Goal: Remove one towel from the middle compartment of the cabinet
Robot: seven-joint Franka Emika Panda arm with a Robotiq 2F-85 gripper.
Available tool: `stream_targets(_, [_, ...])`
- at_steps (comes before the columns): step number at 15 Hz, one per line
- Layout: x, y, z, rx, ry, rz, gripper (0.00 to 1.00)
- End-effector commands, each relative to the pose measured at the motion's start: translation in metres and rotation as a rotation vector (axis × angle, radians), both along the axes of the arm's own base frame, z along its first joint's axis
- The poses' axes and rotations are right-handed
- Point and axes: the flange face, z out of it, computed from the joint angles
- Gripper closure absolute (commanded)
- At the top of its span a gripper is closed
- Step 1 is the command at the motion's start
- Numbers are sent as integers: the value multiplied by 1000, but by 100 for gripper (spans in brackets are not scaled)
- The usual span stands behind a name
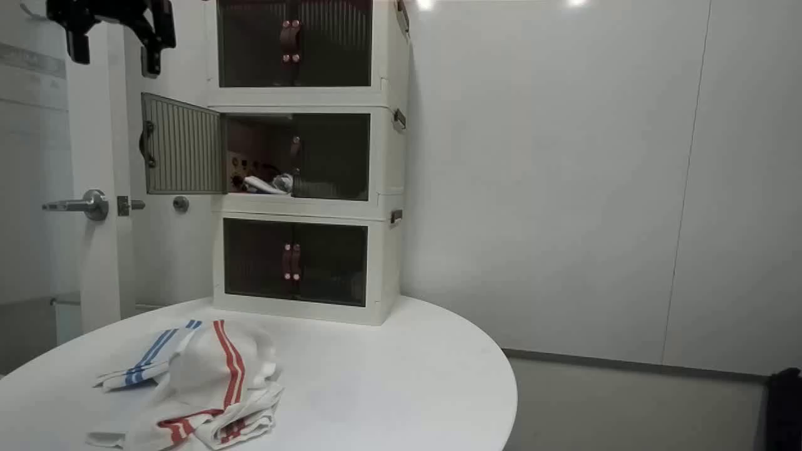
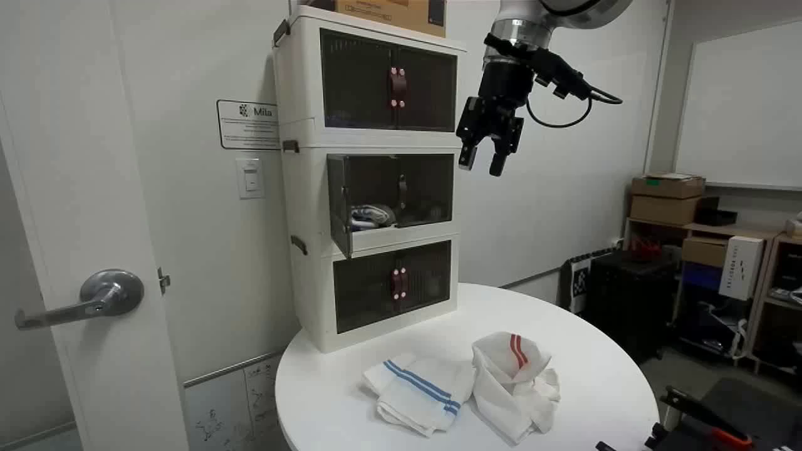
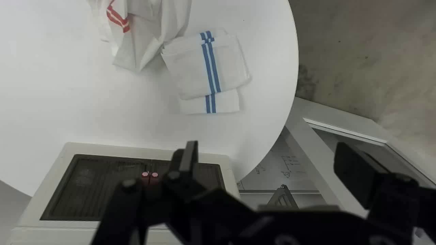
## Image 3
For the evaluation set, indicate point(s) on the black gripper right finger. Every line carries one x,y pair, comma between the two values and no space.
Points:
356,172

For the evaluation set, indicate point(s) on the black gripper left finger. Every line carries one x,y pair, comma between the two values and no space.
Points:
189,157

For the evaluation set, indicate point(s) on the white stacked storage cabinet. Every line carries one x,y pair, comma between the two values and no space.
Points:
301,136

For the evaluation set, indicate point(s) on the white towel dark blue stripes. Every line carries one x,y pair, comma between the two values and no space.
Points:
200,68

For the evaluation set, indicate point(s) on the white towel with red stripes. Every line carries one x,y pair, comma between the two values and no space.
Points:
145,32

